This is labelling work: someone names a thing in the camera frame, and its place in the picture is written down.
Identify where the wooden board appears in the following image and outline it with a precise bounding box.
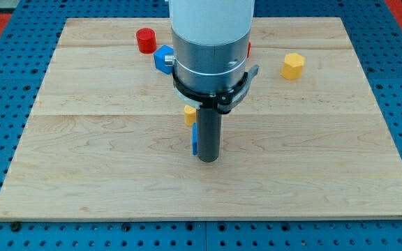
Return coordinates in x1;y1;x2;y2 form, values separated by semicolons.
0;17;402;222

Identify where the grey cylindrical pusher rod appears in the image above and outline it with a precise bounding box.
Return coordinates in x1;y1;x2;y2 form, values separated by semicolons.
196;107;222;162

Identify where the red cylinder block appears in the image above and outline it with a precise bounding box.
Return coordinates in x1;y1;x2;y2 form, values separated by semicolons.
135;27;157;54

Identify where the blue block behind rod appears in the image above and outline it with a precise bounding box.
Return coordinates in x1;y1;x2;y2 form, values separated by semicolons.
192;122;198;155

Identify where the black clamp ring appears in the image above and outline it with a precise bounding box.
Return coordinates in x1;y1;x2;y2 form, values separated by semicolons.
171;63;260;116

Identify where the blue block near arm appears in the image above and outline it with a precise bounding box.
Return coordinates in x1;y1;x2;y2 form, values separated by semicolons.
154;45;173;75

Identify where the yellow block behind rod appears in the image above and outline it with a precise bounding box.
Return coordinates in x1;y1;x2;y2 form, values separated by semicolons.
184;105;197;126

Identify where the yellow hexagon block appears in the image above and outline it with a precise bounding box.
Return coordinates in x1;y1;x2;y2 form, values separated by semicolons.
281;53;305;80

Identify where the red star block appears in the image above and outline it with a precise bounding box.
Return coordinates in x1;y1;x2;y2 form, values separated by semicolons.
246;42;251;59

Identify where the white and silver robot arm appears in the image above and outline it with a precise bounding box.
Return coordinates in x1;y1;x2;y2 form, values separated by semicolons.
168;0;255;94

